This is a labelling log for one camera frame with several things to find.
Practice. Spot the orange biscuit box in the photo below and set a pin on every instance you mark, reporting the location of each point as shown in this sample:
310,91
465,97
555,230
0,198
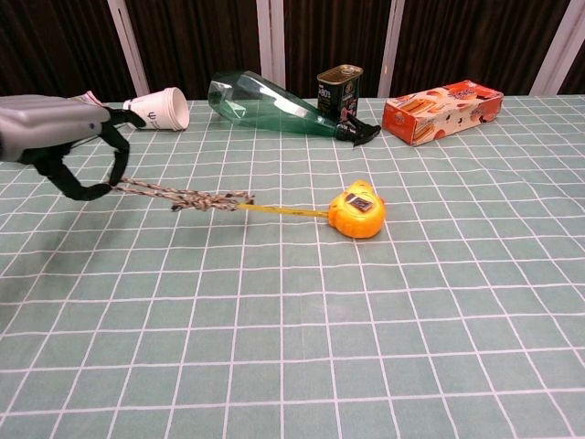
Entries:
443,112

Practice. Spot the green checked tablecloth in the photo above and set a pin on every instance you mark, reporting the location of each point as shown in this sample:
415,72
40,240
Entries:
292,297

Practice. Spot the green plastic spray bottle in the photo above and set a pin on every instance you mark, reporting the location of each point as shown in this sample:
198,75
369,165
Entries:
269,107

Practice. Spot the white frame post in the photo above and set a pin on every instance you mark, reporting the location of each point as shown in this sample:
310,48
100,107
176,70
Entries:
272,41
557,50
390,46
130,50

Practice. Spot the white snack bag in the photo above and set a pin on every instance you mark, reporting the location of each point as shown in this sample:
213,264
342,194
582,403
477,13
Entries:
89,98

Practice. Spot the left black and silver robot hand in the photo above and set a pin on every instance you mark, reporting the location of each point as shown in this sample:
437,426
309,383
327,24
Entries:
50,123

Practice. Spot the yellow tape measure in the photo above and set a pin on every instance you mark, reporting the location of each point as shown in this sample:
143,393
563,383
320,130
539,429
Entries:
358,212

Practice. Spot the black tin can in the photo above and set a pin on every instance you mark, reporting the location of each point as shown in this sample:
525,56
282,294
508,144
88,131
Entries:
340,91

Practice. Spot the white paper cup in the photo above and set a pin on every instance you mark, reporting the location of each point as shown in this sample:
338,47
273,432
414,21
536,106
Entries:
164,110

